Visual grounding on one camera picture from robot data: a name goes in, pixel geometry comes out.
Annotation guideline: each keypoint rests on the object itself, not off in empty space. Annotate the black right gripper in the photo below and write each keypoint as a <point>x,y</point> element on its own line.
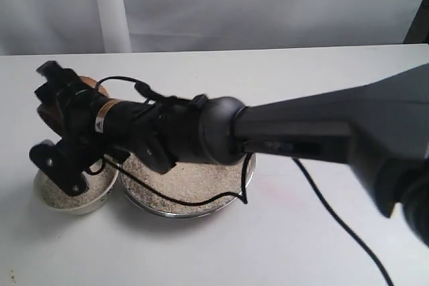
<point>94,125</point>

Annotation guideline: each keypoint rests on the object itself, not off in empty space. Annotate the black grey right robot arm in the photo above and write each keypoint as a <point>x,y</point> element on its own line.
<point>380,130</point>

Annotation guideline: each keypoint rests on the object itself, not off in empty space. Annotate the rice in white bowl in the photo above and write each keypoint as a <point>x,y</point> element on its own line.
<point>99,186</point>

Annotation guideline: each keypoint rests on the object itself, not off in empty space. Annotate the white ceramic bowl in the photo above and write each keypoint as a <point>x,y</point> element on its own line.
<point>77,211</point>

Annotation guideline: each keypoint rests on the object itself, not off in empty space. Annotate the rice in steel pan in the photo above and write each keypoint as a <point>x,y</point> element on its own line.
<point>187,185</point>

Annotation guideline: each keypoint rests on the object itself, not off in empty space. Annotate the white backdrop curtain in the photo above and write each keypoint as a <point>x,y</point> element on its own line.
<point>123,26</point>

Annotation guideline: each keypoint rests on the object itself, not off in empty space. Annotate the stainless steel round pan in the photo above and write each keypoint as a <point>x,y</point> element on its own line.
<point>248,172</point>

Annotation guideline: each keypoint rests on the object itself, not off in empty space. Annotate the dark stand at right edge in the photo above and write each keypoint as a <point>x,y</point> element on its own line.
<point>417,32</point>

